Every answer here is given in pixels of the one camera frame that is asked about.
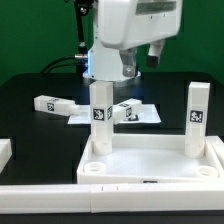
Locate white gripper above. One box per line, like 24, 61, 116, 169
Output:
98, 0, 183, 78

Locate white desk top tray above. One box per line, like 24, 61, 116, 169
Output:
77, 134, 224, 184

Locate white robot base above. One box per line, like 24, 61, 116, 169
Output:
83, 22, 141, 87

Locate white marker sheet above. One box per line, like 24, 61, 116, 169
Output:
68, 104, 161, 124

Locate white left barrier block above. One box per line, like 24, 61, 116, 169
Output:
0, 139, 12, 173

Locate black camera stand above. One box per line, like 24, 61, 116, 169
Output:
65, 0, 94, 64

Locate white front barrier rail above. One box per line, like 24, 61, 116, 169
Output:
0, 183, 224, 214

